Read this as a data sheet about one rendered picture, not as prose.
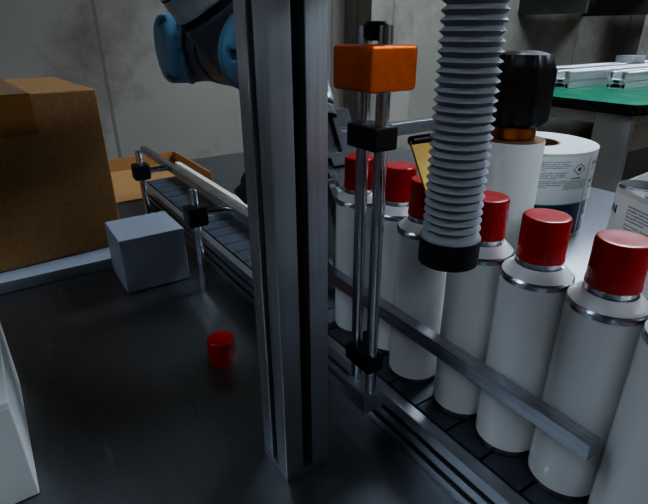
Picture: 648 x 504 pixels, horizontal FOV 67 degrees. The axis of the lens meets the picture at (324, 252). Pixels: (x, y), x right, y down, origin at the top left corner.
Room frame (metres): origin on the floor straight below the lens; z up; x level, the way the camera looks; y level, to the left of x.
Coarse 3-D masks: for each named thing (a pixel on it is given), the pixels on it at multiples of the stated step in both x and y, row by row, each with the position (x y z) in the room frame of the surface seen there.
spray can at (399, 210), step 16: (400, 176) 0.45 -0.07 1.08; (400, 192) 0.45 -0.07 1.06; (400, 208) 0.45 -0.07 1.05; (384, 224) 0.45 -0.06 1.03; (384, 240) 0.45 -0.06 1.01; (384, 256) 0.45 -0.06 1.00; (384, 272) 0.44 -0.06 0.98; (384, 288) 0.44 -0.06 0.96; (384, 336) 0.44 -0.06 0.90; (384, 352) 0.44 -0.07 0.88
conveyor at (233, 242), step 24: (168, 192) 1.04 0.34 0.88; (216, 216) 0.88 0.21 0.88; (216, 240) 0.77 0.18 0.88; (240, 240) 0.77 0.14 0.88; (336, 336) 0.48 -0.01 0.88; (384, 360) 0.43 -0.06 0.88; (408, 384) 0.39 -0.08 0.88; (432, 384) 0.39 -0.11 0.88; (432, 408) 0.36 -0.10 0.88; (456, 432) 0.33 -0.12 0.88; (480, 456) 0.30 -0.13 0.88; (504, 456) 0.30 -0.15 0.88; (504, 480) 0.28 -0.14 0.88; (528, 480) 0.28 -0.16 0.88
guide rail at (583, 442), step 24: (168, 168) 0.96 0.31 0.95; (216, 192) 0.77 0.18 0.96; (240, 216) 0.67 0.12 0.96; (384, 312) 0.40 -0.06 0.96; (408, 336) 0.37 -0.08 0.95; (432, 336) 0.36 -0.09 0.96; (456, 360) 0.33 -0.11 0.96; (480, 384) 0.31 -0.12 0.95; (504, 384) 0.29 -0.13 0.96; (528, 408) 0.27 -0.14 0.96; (552, 408) 0.27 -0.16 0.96; (552, 432) 0.25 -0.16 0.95; (576, 432) 0.24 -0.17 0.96
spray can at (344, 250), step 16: (352, 160) 0.49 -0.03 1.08; (368, 160) 0.49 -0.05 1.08; (352, 176) 0.49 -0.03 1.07; (368, 176) 0.49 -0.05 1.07; (352, 192) 0.49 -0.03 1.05; (368, 192) 0.49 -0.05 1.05; (336, 208) 0.50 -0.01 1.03; (352, 208) 0.48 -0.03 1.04; (368, 208) 0.48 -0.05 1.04; (336, 224) 0.50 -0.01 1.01; (352, 224) 0.48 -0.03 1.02; (368, 224) 0.48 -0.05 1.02; (336, 240) 0.50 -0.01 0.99; (352, 240) 0.48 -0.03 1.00; (368, 240) 0.48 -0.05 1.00; (336, 256) 0.50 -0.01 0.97; (352, 256) 0.48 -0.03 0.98; (368, 256) 0.48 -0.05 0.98; (352, 272) 0.48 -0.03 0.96; (368, 272) 0.48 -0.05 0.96; (336, 288) 0.50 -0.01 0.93; (368, 288) 0.48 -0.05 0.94; (336, 304) 0.50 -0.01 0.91; (336, 320) 0.50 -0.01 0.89
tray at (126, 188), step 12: (132, 156) 1.42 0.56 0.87; (144, 156) 1.44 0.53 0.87; (168, 156) 1.48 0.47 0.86; (180, 156) 1.44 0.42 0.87; (120, 168) 1.40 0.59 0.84; (192, 168) 1.36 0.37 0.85; (204, 168) 1.28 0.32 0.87; (120, 180) 1.30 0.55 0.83; (132, 180) 1.29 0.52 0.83; (120, 192) 1.19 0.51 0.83; (132, 192) 1.19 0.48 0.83
